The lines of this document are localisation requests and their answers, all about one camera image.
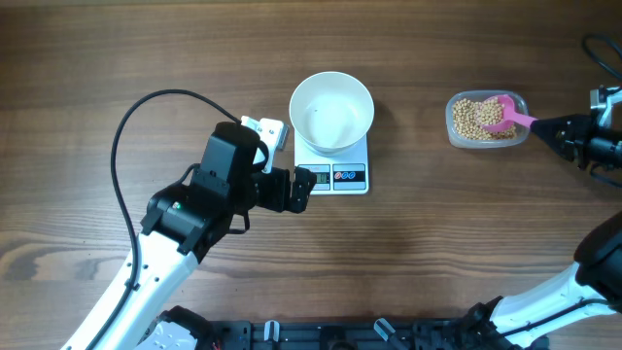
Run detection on white bowl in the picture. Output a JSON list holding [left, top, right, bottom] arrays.
[[289, 71, 375, 155]]

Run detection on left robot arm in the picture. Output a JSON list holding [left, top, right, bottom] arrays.
[[65, 122, 317, 349]]

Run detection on left black cable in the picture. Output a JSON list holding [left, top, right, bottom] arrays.
[[85, 88, 244, 350]]

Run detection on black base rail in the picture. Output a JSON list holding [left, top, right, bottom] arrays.
[[140, 305, 550, 350]]

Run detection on pink measuring scoop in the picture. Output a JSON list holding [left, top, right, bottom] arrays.
[[476, 94, 536, 133]]

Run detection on clear plastic container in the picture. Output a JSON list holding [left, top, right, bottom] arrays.
[[445, 89, 530, 149]]

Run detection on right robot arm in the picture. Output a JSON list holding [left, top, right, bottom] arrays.
[[456, 115, 621, 349]]

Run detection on white digital kitchen scale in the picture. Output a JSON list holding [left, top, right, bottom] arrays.
[[294, 132, 369, 195]]

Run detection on pile of soybeans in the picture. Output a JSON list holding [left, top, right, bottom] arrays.
[[452, 97, 517, 141]]

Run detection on right black cable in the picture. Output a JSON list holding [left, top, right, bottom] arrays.
[[581, 32, 622, 84]]

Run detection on black cable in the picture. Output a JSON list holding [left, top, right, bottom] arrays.
[[85, 88, 244, 350], [581, 32, 622, 84]]

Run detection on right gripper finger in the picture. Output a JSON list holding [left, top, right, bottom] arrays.
[[532, 126, 575, 162], [530, 114, 591, 134]]

